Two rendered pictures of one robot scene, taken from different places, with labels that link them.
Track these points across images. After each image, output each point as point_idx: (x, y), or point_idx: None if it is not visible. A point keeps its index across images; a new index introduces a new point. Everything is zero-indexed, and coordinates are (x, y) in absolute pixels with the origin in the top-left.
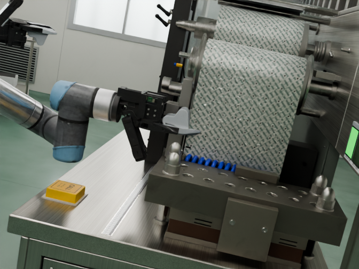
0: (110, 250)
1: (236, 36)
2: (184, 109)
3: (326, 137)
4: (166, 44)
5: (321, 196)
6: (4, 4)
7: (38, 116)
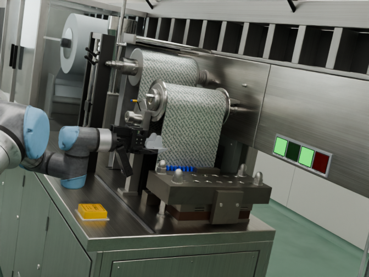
0: (159, 242)
1: (157, 73)
2: (160, 136)
3: (234, 139)
4: (96, 78)
5: (256, 177)
6: None
7: (42, 156)
